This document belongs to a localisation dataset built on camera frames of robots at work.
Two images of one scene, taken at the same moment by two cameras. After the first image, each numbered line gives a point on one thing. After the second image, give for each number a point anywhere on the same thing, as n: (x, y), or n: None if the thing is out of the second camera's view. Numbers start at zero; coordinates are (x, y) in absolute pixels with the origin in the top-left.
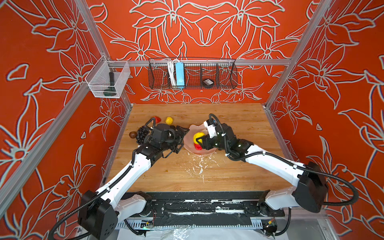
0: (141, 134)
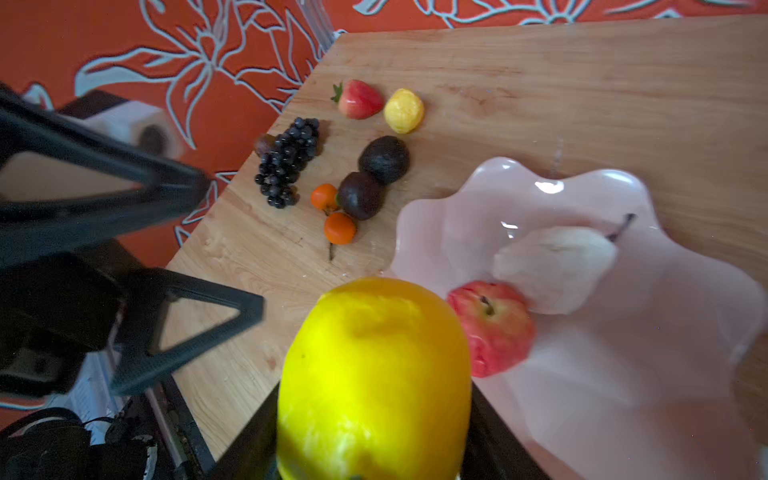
0: (283, 164)
